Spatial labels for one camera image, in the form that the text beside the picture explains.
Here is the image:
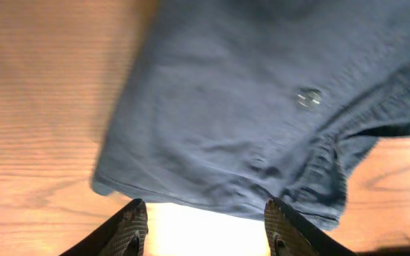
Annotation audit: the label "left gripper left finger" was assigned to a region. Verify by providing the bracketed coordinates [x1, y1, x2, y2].
[61, 198, 148, 256]

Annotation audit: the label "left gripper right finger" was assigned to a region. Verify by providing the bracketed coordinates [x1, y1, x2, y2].
[264, 198, 356, 256]

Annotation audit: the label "navy blue shorts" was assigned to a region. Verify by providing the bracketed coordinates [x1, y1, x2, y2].
[92, 0, 410, 230]

